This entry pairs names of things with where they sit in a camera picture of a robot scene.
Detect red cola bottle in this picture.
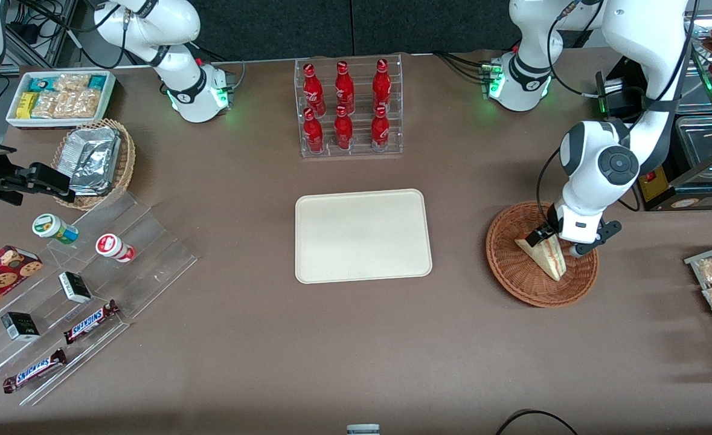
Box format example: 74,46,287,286
371,105,390,152
303,63,326,115
373,59,391,112
335,61,355,114
303,108,325,153
334,106,354,150

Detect small black carton box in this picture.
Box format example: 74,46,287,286
59,272,92,304
1,312,40,342

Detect black food warmer cabinet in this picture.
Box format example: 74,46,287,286
637,12,712,212

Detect clear bag beige snacks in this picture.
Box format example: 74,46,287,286
31,91,71,119
68,89,103,119
53,73,92,92

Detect white jar red lid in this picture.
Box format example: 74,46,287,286
95,233,136,263

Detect brown wicker basket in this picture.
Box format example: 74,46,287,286
486,201,600,309

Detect black box green light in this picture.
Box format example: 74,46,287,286
595,57,646,121

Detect black looped cable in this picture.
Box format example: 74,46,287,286
493,409,580,435

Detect Snickers chocolate bar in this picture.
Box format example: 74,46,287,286
2,349,68,395
63,300,121,345

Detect white jar sunflower green label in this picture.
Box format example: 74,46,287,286
32,213,80,245

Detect triangular sandwich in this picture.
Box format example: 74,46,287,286
515,234,568,283

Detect silver foil packet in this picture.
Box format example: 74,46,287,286
69,142,120,195
63,127,122,158

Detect clear acrylic stepped shelf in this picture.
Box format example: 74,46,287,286
0,190,198,407

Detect white rectangular snack bin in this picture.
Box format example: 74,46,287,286
5,70,117,130

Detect light wicker basket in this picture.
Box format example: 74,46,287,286
51,118,136,211

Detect cream plastic tray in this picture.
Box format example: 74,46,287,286
295,188,433,285

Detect black cable bundle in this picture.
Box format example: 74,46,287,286
433,51,490,80

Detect clear acrylic bottle rack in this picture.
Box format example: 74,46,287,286
294,54,403,159

